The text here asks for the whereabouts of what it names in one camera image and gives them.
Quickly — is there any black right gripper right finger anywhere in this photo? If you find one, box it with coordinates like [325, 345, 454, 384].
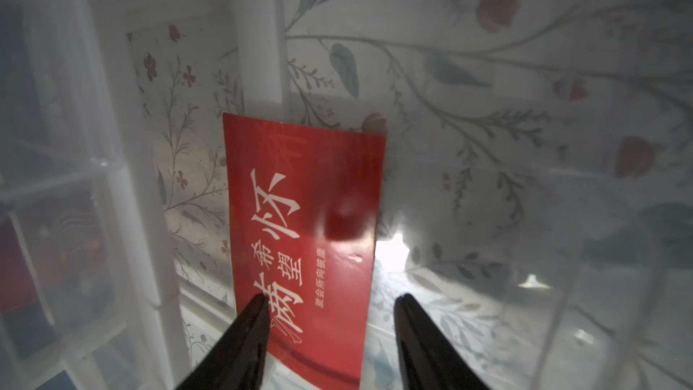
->
[395, 294, 489, 390]

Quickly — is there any clear plastic drawer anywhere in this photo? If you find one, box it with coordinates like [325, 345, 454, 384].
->
[0, 0, 693, 390]

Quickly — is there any white desk drawer organizer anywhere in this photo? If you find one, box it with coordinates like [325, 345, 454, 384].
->
[1, 0, 286, 389]

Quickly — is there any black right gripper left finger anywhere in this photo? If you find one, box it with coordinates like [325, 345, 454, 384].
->
[177, 294, 270, 390]

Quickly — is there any red chinese text postcard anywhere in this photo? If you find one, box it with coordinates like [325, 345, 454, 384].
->
[222, 114, 386, 389]

